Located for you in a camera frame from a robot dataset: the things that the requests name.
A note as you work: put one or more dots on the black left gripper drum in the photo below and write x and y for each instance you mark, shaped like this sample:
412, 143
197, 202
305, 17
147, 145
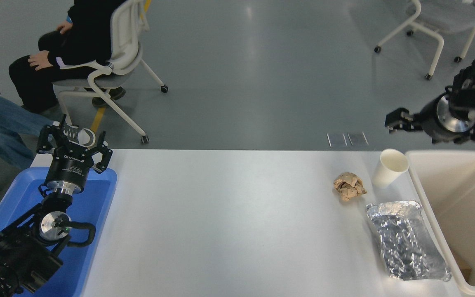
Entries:
70, 169

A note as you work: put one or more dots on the large pale plastic bin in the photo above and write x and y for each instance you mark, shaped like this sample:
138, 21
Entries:
464, 206

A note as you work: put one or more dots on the clear floor plate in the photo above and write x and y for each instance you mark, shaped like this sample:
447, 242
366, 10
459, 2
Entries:
358, 139
337, 140

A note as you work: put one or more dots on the blue plastic tray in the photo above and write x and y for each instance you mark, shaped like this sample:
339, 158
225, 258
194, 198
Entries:
95, 198

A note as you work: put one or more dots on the crumpled tan paper ball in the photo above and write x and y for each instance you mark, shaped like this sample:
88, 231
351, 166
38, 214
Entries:
349, 186

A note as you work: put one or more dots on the person's right hand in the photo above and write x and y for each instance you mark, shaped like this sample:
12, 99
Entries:
65, 27

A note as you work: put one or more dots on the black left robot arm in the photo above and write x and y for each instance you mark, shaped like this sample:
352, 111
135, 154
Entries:
19, 251

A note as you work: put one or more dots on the crumpled silver foil tray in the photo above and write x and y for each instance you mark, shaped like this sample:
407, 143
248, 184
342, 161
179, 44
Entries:
402, 243

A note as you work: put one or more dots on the person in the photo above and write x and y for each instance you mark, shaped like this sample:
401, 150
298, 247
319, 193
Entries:
2, 119
85, 41

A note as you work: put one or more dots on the white paper cup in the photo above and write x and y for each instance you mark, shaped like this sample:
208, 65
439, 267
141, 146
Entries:
386, 173

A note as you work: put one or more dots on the white chair with grey seat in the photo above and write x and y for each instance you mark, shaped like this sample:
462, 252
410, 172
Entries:
447, 14
126, 33

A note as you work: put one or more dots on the person's left hand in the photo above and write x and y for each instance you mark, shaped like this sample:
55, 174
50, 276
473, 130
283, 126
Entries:
40, 60

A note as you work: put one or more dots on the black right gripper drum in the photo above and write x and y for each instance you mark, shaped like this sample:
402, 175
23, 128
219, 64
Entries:
429, 121

